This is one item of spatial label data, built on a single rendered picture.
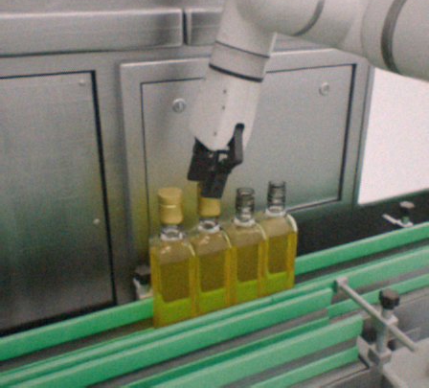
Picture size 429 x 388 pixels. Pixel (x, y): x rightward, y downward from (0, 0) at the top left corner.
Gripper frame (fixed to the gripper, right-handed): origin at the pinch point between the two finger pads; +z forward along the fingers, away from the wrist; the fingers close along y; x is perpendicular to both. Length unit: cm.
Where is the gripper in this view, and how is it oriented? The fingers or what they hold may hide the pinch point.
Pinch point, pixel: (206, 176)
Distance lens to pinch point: 66.6
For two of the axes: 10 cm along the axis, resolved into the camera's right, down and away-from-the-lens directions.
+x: 8.9, 1.0, 4.5
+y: 3.8, 3.9, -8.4
